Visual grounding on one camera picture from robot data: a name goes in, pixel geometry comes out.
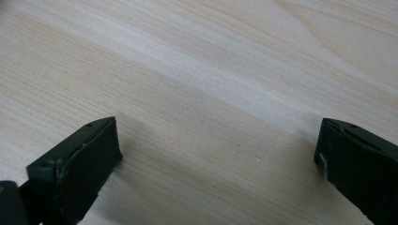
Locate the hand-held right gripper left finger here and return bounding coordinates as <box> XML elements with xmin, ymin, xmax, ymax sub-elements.
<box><xmin>19</xmin><ymin>116</ymin><xmax>124</xmax><ymax>225</ymax></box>

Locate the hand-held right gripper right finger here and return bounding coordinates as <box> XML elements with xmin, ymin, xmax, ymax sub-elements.
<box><xmin>314</xmin><ymin>117</ymin><xmax>398</xmax><ymax>225</ymax></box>

